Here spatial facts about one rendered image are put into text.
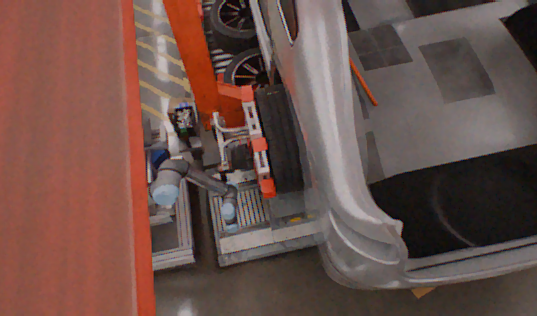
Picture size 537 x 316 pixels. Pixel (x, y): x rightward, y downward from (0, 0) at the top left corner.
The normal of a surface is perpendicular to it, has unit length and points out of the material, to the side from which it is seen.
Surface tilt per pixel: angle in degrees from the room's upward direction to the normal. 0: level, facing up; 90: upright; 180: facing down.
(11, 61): 0
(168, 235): 0
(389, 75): 2
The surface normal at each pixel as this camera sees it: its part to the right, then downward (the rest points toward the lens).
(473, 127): 0.00, -0.19
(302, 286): -0.08, -0.53
